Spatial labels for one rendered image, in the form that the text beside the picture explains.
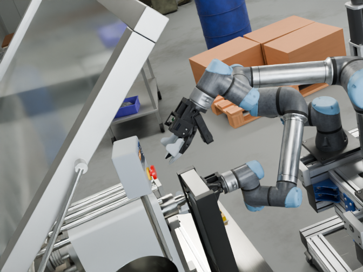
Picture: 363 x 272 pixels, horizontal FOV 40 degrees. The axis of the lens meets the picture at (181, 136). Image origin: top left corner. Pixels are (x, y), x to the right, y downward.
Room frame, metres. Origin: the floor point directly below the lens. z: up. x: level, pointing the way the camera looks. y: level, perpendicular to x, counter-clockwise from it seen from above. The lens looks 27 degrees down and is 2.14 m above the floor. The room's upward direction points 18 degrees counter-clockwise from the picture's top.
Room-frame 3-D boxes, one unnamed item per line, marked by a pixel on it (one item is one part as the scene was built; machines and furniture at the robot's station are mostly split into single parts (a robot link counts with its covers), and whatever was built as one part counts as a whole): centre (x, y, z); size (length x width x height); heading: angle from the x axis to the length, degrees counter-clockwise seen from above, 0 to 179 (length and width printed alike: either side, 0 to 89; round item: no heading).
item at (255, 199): (1.52, -0.20, 1.01); 0.11 x 0.08 x 0.11; 55
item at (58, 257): (1.11, 0.42, 1.33); 0.07 x 0.07 x 0.07; 10
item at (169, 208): (1.17, 0.11, 1.33); 0.06 x 0.06 x 0.06; 10
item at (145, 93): (4.74, 0.37, 0.49); 1.05 x 0.61 x 0.99; 1
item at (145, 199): (0.86, 0.11, 1.51); 0.02 x 0.02 x 0.20
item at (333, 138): (2.00, -0.67, 0.87); 0.15 x 0.15 x 0.10
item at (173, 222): (1.38, 0.13, 1.05); 0.06 x 0.05 x 0.31; 100
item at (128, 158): (0.86, 0.10, 1.66); 0.07 x 0.07 x 0.10; 85
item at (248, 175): (1.53, -0.19, 1.11); 0.11 x 0.08 x 0.09; 100
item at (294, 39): (4.52, -1.01, 0.24); 1.33 x 0.91 x 0.48; 105
